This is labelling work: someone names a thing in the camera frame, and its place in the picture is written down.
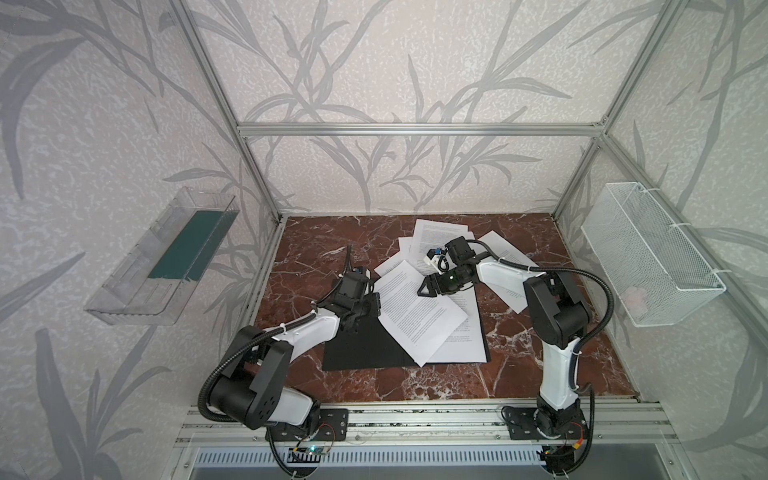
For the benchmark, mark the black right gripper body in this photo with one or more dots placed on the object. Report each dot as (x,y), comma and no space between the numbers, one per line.
(438,282)

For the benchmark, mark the aluminium front rail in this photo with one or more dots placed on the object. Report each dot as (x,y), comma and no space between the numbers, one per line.
(619,420)

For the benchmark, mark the white printed paper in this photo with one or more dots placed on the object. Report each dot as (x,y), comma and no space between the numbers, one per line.
(505,281)
(420,325)
(466,344)
(428,235)

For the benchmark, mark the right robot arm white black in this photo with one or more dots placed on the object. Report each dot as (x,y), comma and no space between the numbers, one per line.
(557,308)

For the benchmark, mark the electronics board with wires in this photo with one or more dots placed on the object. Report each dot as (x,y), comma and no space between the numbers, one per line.
(302,460)
(562,460)

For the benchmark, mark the aluminium cage frame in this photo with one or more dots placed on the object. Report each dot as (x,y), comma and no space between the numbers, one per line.
(599,133)

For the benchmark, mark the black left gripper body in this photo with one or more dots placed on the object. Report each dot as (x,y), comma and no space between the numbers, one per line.
(352,280)

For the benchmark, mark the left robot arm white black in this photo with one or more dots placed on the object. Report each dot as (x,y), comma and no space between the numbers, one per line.
(249,384)

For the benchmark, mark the right electronics board with wires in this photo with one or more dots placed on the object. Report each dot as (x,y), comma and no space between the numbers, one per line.
(562,460)

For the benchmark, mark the pink object in basket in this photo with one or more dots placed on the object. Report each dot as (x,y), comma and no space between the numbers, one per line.
(635,301)

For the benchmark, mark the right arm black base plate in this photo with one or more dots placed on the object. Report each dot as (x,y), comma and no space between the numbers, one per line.
(545,423)

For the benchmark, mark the clear plastic wall tray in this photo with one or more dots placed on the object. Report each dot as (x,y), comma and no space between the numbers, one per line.
(154,282)

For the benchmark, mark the left electronics board with wires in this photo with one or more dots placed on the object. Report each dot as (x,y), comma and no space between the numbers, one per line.
(302,460)

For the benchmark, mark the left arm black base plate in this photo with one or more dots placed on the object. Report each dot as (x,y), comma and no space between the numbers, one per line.
(324,424)

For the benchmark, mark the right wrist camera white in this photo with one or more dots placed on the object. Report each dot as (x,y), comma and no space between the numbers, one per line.
(437,257)

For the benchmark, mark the blue and black file folder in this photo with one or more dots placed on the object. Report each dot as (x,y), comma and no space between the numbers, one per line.
(370,346)

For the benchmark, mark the white paper under centre stack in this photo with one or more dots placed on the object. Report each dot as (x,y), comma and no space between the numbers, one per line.
(400,257)

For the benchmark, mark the white wire mesh basket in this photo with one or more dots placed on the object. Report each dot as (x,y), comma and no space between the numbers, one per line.
(639,244)

